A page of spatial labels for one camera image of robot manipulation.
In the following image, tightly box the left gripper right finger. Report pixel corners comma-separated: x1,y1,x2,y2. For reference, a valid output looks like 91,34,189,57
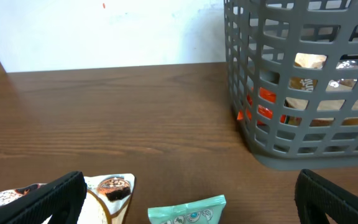
295,169,358,224

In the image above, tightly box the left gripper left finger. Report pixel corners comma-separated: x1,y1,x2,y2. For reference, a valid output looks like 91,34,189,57
0,171,87,224

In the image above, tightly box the cookie pouch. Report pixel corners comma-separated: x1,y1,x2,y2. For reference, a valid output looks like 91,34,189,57
0,174,135,224
285,53,358,111

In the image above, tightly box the teal snack bag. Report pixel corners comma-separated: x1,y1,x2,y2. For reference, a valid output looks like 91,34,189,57
147,195,226,224

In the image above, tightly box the orange spaghetti package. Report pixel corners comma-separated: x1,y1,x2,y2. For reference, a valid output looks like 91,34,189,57
236,86,287,126

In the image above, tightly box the grey plastic basket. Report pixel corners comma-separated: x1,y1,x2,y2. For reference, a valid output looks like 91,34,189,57
224,0,358,170

